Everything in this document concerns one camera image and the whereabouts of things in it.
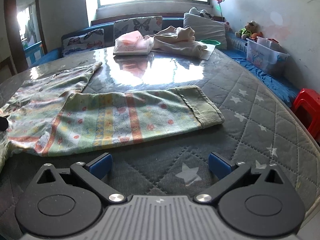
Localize beige crumpled cloth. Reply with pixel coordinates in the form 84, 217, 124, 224
152, 26, 207, 58

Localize pink white tissue pack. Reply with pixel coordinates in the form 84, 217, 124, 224
113, 30, 154, 56

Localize green plastic bowl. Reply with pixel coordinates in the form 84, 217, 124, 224
200, 39, 221, 46

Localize butterfly print pillow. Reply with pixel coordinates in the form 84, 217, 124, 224
62, 29, 105, 57
113, 16, 163, 40

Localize grey quilted star table cover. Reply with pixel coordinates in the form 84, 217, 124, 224
0, 45, 320, 240

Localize grey cushion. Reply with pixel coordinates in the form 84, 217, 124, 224
183, 12, 227, 50

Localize blue white cabinet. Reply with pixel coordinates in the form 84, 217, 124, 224
24, 41, 44, 67

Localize clear plastic storage box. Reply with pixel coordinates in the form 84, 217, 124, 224
247, 37, 290, 76

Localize green patterned children's garment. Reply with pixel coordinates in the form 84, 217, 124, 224
1, 63, 225, 163

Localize teddy bear green vest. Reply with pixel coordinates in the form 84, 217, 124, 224
235, 21, 263, 40

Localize red plastic stool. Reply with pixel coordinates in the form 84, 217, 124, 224
291, 88, 320, 142

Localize butterfly print pillow right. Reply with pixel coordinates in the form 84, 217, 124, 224
113, 16, 163, 40

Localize butterfly print pillow left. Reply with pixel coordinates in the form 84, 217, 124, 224
62, 29, 105, 57

